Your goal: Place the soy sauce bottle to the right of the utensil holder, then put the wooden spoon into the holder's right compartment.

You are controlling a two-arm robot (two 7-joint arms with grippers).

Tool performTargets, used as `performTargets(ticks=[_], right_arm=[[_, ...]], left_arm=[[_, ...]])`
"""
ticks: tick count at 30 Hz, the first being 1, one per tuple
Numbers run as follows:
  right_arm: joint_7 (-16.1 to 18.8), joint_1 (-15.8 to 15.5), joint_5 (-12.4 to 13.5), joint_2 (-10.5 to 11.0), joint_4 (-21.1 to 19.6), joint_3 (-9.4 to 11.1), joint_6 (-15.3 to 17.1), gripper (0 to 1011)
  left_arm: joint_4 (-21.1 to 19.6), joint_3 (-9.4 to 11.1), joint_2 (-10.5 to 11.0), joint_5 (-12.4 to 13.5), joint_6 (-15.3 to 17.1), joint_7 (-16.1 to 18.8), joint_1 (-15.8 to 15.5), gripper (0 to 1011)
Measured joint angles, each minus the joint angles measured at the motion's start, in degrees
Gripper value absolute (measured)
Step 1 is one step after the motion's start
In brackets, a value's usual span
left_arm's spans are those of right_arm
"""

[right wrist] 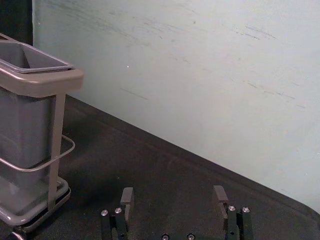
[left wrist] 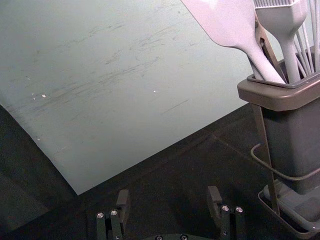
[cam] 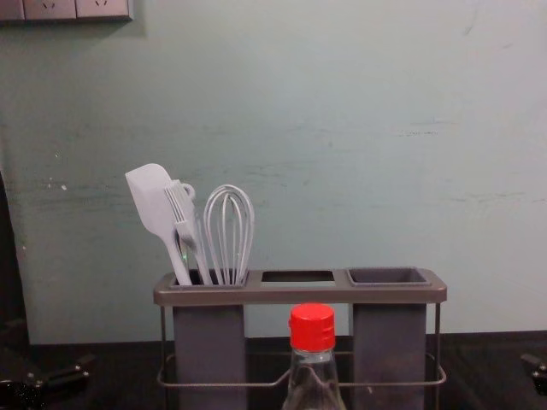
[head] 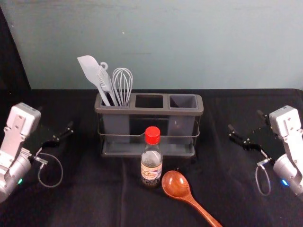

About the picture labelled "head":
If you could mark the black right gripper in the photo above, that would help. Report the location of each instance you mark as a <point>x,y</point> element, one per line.
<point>266,138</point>

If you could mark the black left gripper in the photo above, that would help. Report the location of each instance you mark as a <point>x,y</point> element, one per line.
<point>45,132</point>

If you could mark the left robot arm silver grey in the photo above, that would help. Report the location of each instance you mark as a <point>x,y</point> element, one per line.
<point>14,132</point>

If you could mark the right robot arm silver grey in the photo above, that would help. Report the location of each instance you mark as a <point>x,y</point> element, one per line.
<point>290,142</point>

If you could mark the grey silicone spatula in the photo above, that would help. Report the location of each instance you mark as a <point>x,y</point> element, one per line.
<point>88,68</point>

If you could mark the grey slotted utensil with hook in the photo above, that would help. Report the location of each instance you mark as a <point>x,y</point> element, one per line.
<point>106,80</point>

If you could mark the black hanging drape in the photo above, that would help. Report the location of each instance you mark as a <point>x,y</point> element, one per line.
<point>11,59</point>

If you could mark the grey whisk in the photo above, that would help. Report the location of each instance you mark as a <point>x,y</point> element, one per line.
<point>122,82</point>

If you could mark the black table cloth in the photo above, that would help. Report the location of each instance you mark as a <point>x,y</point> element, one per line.
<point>94,201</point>

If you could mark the brown wooden spoon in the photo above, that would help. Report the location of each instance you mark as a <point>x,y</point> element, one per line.
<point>176,184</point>

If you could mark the grey utensil rack steel bars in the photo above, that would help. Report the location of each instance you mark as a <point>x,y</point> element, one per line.
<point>149,111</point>

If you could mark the clear sauce bottle red cap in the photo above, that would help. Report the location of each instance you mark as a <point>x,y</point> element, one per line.
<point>151,163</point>

